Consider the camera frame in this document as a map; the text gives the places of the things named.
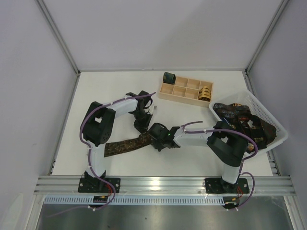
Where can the dark key-patterned tie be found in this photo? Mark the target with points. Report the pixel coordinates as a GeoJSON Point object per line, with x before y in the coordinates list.
{"type": "Point", "coordinates": [120, 147]}

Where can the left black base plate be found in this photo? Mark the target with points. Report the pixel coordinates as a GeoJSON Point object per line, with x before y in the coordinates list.
{"type": "Point", "coordinates": [93, 185]}

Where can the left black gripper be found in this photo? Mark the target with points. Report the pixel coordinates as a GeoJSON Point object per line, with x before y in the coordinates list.
{"type": "Point", "coordinates": [142, 123]}

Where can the white plastic basket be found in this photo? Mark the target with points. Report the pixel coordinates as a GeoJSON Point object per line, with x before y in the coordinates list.
{"type": "Point", "coordinates": [245, 97]}

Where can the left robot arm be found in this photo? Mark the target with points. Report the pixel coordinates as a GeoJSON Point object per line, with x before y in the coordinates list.
{"type": "Point", "coordinates": [97, 125]}

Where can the white slotted cable duct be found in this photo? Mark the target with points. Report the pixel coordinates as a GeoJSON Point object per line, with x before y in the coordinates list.
{"type": "Point", "coordinates": [139, 200]}

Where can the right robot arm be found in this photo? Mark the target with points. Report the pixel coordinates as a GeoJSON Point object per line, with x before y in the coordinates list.
{"type": "Point", "coordinates": [226, 143]}

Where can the rolled dark green tie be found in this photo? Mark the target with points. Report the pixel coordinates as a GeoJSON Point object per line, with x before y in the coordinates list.
{"type": "Point", "coordinates": [169, 78]}

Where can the wooden compartment box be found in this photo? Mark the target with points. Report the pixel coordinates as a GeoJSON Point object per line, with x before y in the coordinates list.
{"type": "Point", "coordinates": [185, 90]}

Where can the rolled gold patterned tie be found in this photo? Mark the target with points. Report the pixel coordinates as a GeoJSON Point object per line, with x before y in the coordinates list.
{"type": "Point", "coordinates": [205, 94]}

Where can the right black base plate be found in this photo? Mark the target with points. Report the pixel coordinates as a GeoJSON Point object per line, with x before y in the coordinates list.
{"type": "Point", "coordinates": [219, 186]}

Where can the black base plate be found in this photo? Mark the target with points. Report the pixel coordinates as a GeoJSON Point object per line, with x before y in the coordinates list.
{"type": "Point", "coordinates": [219, 186]}
{"type": "Point", "coordinates": [93, 185]}

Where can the pile of dark ties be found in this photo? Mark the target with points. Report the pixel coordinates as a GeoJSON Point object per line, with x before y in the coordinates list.
{"type": "Point", "coordinates": [242, 120]}

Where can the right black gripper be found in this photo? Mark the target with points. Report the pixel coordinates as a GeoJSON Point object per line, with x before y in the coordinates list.
{"type": "Point", "coordinates": [156, 143]}

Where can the aluminium mounting rail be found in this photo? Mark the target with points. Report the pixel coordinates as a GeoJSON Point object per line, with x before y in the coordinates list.
{"type": "Point", "coordinates": [154, 186]}

